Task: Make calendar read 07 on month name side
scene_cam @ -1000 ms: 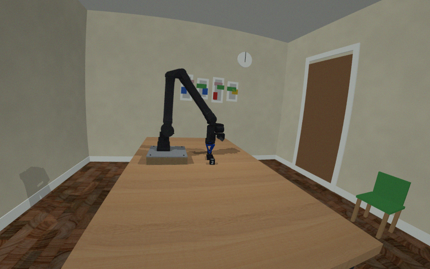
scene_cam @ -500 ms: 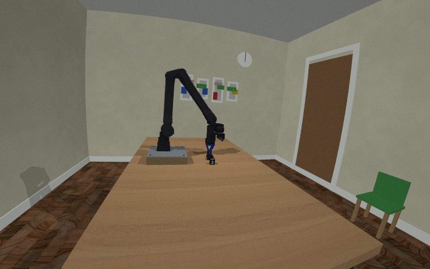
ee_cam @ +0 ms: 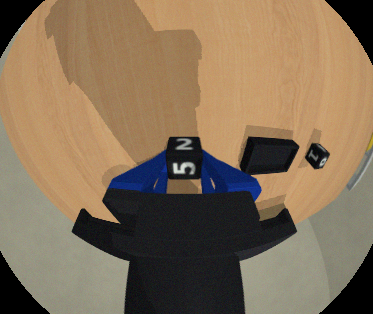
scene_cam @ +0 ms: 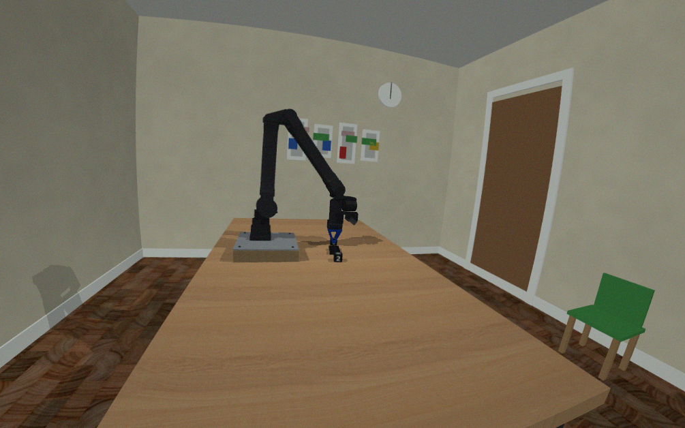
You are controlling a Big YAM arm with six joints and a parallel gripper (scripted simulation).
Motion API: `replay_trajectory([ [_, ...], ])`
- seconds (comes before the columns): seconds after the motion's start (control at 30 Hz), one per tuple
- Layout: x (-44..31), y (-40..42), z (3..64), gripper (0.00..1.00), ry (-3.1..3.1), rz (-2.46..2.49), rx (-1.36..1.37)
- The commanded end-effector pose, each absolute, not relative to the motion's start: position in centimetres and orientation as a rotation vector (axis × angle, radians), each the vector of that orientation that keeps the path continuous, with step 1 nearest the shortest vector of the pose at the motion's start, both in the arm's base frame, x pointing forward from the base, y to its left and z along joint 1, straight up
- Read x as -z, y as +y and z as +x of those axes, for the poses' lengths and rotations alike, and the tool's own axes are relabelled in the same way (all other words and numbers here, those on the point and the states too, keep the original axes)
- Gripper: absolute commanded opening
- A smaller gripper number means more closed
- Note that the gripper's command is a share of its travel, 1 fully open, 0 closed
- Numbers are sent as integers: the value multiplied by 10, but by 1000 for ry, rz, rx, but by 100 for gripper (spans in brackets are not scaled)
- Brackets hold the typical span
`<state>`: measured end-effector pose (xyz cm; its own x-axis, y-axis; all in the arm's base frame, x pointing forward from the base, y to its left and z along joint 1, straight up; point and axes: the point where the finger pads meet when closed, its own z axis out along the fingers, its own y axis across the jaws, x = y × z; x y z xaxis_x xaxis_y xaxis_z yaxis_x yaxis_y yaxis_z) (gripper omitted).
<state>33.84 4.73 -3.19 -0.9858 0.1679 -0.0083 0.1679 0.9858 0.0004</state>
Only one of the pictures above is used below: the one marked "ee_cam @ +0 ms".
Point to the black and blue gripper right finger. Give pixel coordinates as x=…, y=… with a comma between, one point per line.
x=226, y=178

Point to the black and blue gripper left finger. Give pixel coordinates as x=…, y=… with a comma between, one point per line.
x=144, y=176

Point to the black cube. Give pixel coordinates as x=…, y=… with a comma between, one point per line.
x=184, y=158
x=317, y=156

